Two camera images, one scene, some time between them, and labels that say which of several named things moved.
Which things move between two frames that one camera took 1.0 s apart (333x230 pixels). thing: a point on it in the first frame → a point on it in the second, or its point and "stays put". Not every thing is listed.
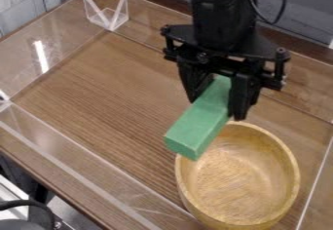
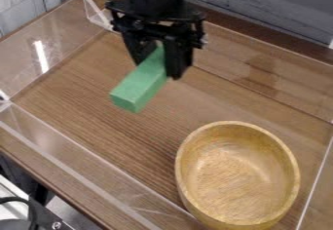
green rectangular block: x=201 y=120 → x=144 y=80
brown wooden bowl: x=241 y=184 stays put
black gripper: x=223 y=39 → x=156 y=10
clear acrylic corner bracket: x=108 y=19 stays put
